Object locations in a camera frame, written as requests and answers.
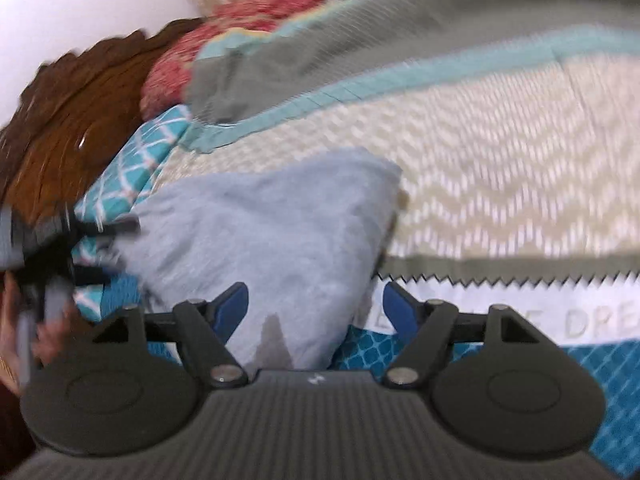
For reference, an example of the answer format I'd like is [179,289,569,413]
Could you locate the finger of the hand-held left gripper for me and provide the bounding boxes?
[72,265,121,289]
[65,212,142,237]

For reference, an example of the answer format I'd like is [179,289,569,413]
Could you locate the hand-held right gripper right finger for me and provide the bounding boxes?
[382,280,546,390]

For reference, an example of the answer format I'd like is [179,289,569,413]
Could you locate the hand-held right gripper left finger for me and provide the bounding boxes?
[91,281,251,390]

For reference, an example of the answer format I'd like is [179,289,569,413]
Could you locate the grey pants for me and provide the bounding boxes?
[107,147,403,372]

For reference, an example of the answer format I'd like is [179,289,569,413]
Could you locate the person's left hand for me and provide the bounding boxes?
[0,270,93,396]

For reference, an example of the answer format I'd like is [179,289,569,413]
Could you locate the brown wooden headboard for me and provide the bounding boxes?
[0,17,207,228]

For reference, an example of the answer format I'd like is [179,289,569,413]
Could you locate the patchwork quilt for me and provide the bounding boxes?
[72,0,640,478]

